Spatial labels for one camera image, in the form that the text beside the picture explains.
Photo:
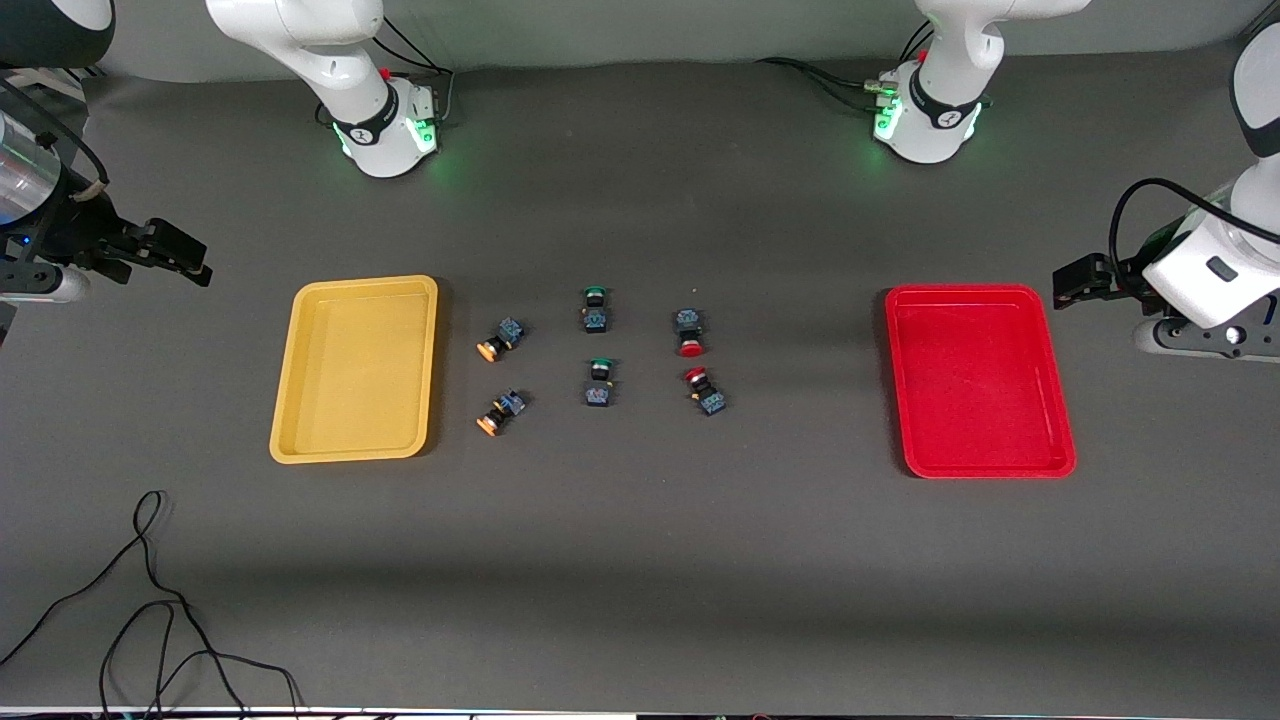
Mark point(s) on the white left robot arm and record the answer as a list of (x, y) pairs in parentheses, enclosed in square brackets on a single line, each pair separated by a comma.
[(950, 60)]

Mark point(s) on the green push button switch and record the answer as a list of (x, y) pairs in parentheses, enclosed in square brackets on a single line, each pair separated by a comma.
[(598, 388), (596, 315)]

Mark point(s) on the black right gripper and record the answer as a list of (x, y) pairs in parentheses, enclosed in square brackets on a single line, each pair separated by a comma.
[(70, 227)]

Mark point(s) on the red plastic tray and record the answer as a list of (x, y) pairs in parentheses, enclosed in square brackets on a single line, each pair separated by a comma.
[(980, 385)]

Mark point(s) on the yellow plastic tray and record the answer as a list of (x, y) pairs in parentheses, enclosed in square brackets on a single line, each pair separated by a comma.
[(355, 375)]

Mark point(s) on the yellow push button switch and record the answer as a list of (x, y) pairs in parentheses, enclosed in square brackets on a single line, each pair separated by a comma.
[(505, 337), (505, 410)]

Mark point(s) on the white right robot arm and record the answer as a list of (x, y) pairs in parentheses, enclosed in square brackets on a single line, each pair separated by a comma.
[(330, 50)]

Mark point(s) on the dark grey table mat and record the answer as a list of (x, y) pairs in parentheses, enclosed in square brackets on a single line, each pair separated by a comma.
[(700, 560)]

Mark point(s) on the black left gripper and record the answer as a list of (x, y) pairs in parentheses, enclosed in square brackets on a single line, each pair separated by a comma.
[(1124, 276)]

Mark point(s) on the red push button switch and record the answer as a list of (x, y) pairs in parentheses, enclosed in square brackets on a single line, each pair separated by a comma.
[(689, 328), (706, 396)]

